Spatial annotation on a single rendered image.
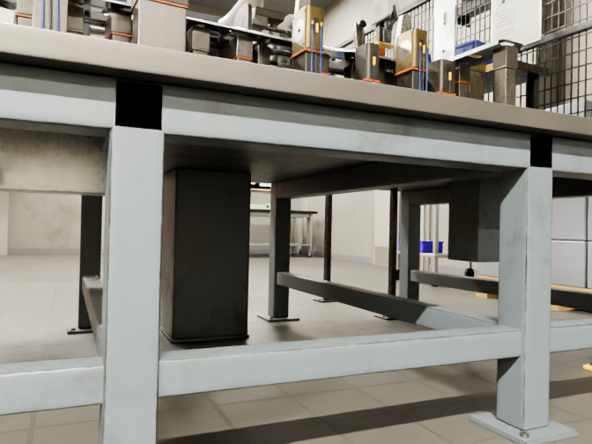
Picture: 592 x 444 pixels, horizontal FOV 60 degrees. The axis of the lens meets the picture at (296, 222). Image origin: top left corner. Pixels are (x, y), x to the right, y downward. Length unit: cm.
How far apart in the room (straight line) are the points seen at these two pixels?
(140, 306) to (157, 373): 11
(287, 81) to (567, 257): 262
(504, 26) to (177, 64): 167
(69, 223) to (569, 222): 657
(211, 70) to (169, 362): 46
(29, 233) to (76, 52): 732
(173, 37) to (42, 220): 686
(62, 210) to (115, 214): 726
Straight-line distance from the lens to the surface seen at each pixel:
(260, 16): 186
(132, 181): 81
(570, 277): 328
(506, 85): 166
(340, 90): 90
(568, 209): 329
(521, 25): 223
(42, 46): 80
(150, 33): 131
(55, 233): 805
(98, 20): 161
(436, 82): 172
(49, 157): 107
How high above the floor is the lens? 44
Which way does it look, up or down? 1 degrees up
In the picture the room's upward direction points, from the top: 1 degrees clockwise
